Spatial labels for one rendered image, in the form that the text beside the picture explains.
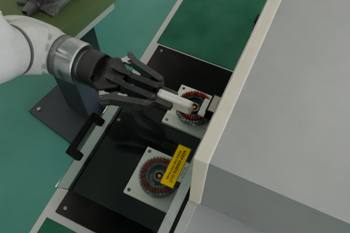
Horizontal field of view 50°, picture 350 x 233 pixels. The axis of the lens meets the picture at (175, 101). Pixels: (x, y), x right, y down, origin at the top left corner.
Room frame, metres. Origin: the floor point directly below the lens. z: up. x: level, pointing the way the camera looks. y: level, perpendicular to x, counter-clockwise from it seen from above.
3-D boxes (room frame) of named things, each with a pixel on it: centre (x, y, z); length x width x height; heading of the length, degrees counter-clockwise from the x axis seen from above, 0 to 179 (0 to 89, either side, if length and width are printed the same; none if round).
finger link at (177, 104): (0.36, 0.00, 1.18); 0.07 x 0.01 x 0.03; 65
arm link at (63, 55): (0.46, 0.21, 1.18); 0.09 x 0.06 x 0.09; 155
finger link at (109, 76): (0.39, 0.09, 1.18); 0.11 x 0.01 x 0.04; 63
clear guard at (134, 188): (0.29, 0.06, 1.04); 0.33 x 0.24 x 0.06; 65
